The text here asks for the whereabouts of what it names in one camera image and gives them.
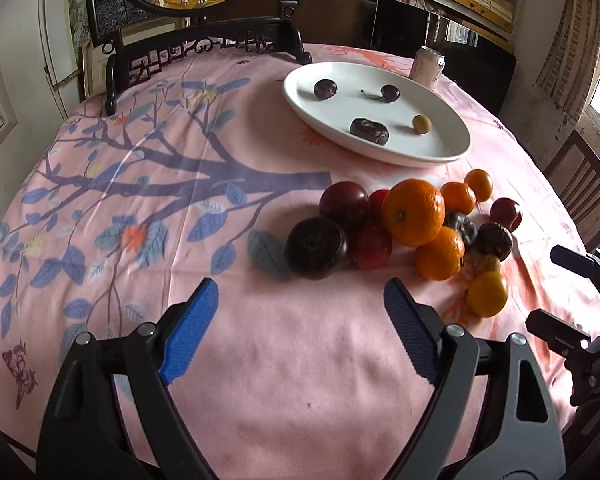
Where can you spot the tan longan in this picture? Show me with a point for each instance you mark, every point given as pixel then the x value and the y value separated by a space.
pixel 422 124

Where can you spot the white oval plate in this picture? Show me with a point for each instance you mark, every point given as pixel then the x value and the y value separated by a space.
pixel 352 107

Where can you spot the dark brown date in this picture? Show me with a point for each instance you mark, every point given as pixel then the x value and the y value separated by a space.
pixel 369 131

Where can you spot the dark wooden chair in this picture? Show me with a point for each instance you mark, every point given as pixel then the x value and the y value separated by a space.
pixel 585 185

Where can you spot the dark brown passion fruit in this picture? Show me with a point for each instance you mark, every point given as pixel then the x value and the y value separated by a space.
pixel 494 241

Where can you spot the dark cherry with stem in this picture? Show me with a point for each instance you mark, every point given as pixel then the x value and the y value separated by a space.
pixel 390 93

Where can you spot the dark plum on plate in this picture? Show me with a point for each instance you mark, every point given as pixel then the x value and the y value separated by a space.
pixel 325 88

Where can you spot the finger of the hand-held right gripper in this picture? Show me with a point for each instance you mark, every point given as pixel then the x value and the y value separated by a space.
pixel 555 330
pixel 572 259

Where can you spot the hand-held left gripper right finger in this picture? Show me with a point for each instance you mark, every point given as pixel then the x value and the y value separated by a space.
pixel 410 330

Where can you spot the yellow orange smooth fruit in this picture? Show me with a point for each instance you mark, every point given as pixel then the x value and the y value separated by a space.
pixel 487 294

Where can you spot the dark purple fruit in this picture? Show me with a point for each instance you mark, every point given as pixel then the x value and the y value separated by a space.
pixel 462 229

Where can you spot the small mandarin orange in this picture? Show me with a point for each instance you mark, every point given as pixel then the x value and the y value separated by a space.
pixel 458 197

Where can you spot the wall shelf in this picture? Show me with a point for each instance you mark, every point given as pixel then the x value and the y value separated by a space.
pixel 480 25

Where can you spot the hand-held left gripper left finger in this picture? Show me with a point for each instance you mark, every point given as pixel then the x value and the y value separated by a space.
pixel 190 330

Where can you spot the dark red plum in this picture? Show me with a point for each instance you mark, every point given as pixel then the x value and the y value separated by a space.
pixel 344 204

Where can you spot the pink floral cloth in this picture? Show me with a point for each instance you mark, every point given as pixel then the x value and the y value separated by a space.
pixel 410 0

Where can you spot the black cabinet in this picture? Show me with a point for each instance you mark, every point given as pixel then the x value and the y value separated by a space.
pixel 400 30

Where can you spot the dark purple mangosteen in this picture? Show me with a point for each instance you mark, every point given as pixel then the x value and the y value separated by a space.
pixel 316 254

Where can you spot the pink floral tablecloth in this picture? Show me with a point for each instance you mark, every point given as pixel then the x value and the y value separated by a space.
pixel 280 360

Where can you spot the small red plum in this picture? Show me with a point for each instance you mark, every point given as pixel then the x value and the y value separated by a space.
pixel 377 201

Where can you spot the large mandarin orange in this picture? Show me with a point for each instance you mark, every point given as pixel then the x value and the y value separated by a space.
pixel 413 211

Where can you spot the pale beverage can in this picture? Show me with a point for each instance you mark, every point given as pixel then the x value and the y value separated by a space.
pixel 426 67

